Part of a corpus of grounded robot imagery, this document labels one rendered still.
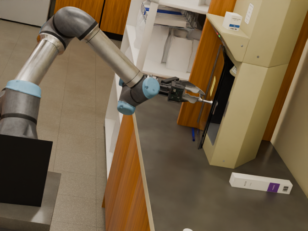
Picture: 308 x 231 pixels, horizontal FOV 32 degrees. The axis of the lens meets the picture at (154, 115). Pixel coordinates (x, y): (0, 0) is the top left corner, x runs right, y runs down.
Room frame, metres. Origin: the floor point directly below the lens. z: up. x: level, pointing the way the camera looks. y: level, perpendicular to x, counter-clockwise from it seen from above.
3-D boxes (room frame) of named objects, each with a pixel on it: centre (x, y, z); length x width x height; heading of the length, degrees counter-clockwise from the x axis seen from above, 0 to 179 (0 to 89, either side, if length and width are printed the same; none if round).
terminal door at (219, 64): (2.21, -0.22, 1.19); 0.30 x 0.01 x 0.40; 1
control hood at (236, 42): (2.21, -0.20, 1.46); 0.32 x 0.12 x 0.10; 12
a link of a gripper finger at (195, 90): (2.13, -0.14, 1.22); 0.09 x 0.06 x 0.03; 92
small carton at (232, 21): (2.15, -0.21, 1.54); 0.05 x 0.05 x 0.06; 27
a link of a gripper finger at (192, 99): (2.13, -0.14, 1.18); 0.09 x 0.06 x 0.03; 92
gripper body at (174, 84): (2.13, -0.04, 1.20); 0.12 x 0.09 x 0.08; 92
